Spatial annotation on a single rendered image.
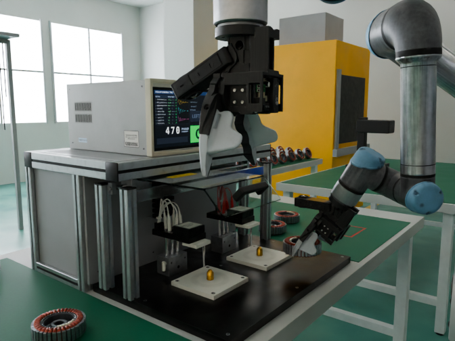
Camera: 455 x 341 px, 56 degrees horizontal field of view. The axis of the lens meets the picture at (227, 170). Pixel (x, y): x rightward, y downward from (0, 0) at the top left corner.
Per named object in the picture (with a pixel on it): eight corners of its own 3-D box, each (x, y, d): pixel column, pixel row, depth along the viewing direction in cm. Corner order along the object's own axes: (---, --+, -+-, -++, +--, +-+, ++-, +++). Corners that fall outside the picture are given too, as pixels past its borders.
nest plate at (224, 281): (248, 281, 117) (248, 277, 117) (213, 300, 106) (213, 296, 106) (207, 268, 127) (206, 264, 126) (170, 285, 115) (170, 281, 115)
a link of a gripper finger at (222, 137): (227, 169, 52) (246, 105, 55) (186, 166, 55) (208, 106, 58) (236, 180, 54) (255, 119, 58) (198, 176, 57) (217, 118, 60)
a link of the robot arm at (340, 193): (333, 180, 112) (345, 176, 119) (325, 193, 114) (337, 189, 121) (357, 197, 109) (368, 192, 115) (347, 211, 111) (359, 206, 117)
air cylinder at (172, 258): (187, 268, 126) (187, 251, 126) (169, 277, 120) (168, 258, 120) (175, 265, 129) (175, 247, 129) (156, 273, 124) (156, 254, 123)
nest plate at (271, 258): (292, 257, 136) (292, 253, 136) (266, 271, 125) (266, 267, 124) (253, 247, 145) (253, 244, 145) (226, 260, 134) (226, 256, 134)
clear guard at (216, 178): (281, 199, 111) (281, 177, 111) (224, 218, 93) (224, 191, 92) (189, 186, 131) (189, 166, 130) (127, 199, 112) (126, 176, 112)
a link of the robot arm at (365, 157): (393, 166, 106) (362, 151, 105) (369, 200, 111) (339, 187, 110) (385, 153, 113) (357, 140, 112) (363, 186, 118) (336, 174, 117)
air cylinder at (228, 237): (236, 247, 145) (236, 232, 144) (222, 254, 139) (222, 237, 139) (224, 245, 148) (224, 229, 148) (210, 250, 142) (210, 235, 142)
